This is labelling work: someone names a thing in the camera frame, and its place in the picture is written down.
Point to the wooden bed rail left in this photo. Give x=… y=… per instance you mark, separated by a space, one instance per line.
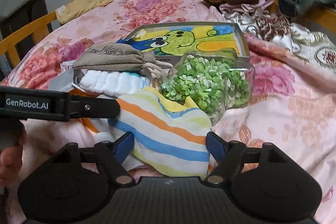
x=38 y=29

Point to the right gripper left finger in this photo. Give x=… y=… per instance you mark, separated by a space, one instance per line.
x=111 y=155

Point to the grey box with cartoon towel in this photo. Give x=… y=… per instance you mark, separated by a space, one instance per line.
x=169 y=41

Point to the wooden bed rail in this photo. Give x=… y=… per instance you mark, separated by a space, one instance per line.
x=319 y=19
x=38 y=29

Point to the white gold patterned quilt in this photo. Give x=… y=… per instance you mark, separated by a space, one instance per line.
x=311 y=46

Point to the striped pastel towel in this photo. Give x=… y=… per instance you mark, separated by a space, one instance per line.
x=168 y=136

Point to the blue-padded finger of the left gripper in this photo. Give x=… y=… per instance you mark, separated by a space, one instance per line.
x=88 y=107

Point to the wooden bed rail right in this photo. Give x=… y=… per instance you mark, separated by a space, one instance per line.
x=319 y=19

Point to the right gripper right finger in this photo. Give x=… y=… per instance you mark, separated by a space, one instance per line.
x=228 y=156

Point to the person's left hand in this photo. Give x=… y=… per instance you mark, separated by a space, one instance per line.
x=11 y=157

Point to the beige drawstring pouch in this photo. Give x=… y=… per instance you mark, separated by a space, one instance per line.
x=118 y=57

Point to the dark doorway frame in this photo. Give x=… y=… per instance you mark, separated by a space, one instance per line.
x=27 y=12

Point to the white grey cloth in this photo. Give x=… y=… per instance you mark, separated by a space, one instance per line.
x=105 y=137

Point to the clear bag green pieces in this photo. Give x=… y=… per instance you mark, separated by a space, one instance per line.
x=215 y=81

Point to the orange plastic container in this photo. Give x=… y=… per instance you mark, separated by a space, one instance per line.
x=85 y=121

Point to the grey packaged mask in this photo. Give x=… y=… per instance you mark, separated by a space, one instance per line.
x=68 y=76

